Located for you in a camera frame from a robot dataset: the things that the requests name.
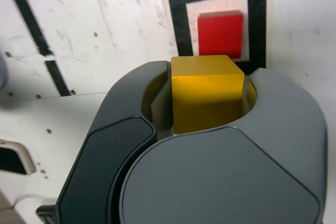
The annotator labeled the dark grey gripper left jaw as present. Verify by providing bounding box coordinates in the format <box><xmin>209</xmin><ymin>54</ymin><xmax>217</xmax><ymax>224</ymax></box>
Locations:
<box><xmin>56</xmin><ymin>60</ymin><xmax>174</xmax><ymax>224</ymax></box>

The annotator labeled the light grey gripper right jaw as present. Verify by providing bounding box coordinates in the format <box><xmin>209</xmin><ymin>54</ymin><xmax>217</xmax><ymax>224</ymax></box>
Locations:
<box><xmin>110</xmin><ymin>68</ymin><xmax>328</xmax><ymax>224</ymax></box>

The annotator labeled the yellow cube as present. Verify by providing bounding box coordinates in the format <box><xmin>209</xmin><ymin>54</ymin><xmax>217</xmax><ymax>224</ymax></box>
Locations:
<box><xmin>170</xmin><ymin>55</ymin><xmax>245</xmax><ymax>135</ymax></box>

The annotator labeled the red cube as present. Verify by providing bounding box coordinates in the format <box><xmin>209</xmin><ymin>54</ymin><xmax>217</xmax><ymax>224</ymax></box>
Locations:
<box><xmin>196</xmin><ymin>9</ymin><xmax>244</xmax><ymax>59</ymax></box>

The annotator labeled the black tape square outline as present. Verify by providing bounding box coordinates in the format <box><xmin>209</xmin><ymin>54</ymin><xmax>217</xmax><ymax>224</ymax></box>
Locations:
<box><xmin>165</xmin><ymin>0</ymin><xmax>268</xmax><ymax>69</ymax></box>

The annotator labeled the black tape strip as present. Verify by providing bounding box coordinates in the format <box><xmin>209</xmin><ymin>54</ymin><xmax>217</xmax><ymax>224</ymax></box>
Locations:
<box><xmin>7</xmin><ymin>0</ymin><xmax>72</xmax><ymax>97</ymax></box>

